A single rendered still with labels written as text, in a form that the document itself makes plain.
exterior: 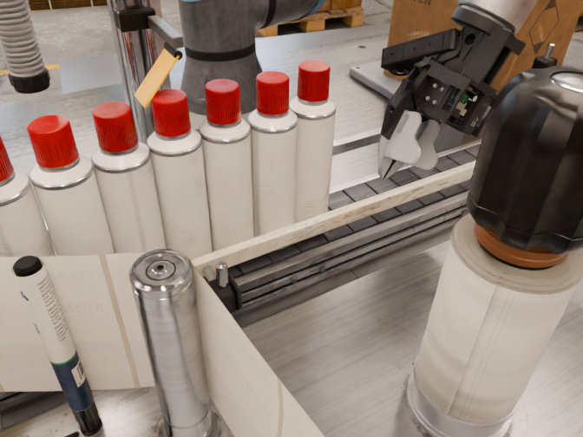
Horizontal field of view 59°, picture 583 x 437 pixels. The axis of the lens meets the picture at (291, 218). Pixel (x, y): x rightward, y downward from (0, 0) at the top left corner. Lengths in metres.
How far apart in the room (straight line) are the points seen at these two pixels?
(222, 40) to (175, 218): 0.38
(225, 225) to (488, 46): 0.34
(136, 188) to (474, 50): 0.39
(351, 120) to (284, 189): 0.47
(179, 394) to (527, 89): 0.30
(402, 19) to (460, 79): 0.52
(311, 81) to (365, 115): 0.50
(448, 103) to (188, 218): 0.31
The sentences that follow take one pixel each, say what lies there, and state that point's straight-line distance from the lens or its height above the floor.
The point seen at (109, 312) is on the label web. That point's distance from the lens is 0.39.
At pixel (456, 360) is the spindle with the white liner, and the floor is 0.98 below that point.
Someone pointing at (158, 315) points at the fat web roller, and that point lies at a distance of 0.33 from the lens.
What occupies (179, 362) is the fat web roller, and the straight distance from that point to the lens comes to 0.37.
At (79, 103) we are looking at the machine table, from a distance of 1.12.
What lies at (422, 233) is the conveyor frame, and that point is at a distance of 0.73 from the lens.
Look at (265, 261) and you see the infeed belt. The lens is 0.60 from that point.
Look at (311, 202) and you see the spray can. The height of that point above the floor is 0.93.
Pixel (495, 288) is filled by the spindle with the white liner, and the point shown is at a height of 1.06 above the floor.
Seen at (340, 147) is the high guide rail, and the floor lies 0.96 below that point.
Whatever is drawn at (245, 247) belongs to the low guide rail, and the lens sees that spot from 0.57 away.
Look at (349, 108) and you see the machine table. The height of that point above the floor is 0.83.
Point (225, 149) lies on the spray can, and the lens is 0.51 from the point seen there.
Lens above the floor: 1.29
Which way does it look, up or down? 38 degrees down
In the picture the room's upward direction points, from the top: 2 degrees clockwise
